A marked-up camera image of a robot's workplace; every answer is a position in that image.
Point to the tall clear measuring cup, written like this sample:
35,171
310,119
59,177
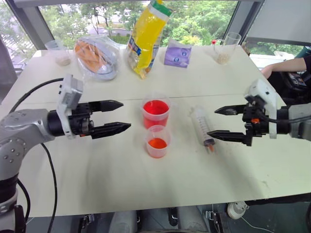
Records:
226,49

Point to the person's forearm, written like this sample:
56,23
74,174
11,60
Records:
284,64

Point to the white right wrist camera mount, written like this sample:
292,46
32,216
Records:
266,102

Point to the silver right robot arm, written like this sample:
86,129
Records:
295,120

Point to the clear bag with orange item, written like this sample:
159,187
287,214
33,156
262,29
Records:
97,57

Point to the cup with orange liquid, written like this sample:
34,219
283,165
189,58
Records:
157,143

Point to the clear beaker with grains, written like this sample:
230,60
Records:
59,53

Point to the white round floor device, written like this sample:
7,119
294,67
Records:
236,210

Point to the clear plastic syringe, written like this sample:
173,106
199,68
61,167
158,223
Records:
203,126

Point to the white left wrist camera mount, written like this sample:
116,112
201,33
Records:
68,97

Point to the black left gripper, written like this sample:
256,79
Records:
81,120

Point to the cup with red liquid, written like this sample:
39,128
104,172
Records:
155,114

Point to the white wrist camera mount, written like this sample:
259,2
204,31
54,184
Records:
266,102
68,97

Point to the purple tissue pack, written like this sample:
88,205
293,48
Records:
177,54

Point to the yellow snack bag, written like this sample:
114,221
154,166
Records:
145,41

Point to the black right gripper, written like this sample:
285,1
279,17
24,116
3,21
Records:
255,119

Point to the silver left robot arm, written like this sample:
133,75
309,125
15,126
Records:
19,131

